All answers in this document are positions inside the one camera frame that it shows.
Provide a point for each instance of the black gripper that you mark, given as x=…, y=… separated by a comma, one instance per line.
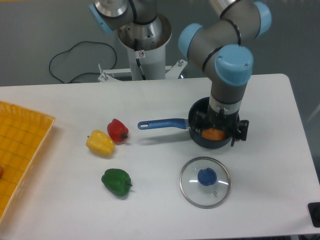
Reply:
x=221, y=119

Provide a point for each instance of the green bell pepper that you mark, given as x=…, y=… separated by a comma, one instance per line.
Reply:
x=117, y=181

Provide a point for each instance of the yellow bell pepper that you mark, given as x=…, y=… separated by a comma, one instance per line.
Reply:
x=100, y=143

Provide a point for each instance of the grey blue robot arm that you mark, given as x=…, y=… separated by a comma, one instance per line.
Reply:
x=218, y=51

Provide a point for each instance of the orange bell pepper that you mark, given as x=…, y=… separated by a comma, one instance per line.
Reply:
x=213, y=134

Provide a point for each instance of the glass lid blue knob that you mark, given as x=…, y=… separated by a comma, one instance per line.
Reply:
x=205, y=182

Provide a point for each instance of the dark pot blue handle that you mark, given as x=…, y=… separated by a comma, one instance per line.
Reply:
x=187, y=124

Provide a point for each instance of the black box at edge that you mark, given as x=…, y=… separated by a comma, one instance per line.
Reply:
x=314, y=212

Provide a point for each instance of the yellow woven basket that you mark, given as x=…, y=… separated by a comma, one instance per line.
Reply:
x=22, y=134

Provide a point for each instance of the red bell pepper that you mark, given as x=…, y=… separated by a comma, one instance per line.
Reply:
x=117, y=131

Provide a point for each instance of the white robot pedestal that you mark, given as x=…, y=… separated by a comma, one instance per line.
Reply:
x=146, y=50

